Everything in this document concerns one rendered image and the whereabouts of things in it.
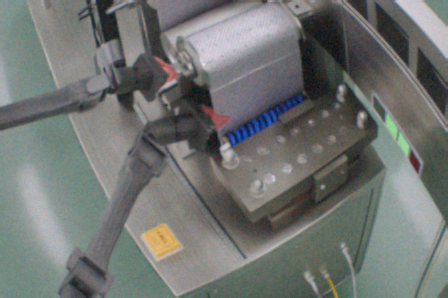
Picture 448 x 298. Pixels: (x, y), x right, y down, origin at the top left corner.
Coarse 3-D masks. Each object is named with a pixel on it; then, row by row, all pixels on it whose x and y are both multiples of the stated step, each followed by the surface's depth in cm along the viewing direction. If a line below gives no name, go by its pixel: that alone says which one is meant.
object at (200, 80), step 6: (294, 24) 172; (180, 42) 170; (180, 48) 171; (186, 48) 167; (192, 54) 166; (192, 60) 167; (198, 60) 166; (198, 66) 167; (198, 72) 168; (198, 78) 171; (204, 78) 169; (198, 84) 174
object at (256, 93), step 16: (272, 64) 177; (288, 64) 180; (240, 80) 175; (256, 80) 178; (272, 80) 182; (288, 80) 185; (224, 96) 177; (240, 96) 180; (256, 96) 183; (272, 96) 187; (288, 96) 190; (224, 112) 181; (240, 112) 185; (256, 112) 188
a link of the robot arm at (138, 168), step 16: (144, 144) 167; (128, 160) 164; (144, 160) 167; (160, 160) 168; (128, 176) 162; (144, 176) 164; (128, 192) 159; (112, 208) 155; (128, 208) 158; (112, 224) 153; (96, 240) 149; (112, 240) 151; (80, 256) 144; (96, 256) 146
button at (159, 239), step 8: (144, 232) 188; (152, 232) 188; (160, 232) 188; (168, 232) 188; (152, 240) 187; (160, 240) 187; (168, 240) 186; (176, 240) 186; (152, 248) 185; (160, 248) 185; (168, 248) 185; (176, 248) 187; (160, 256) 186
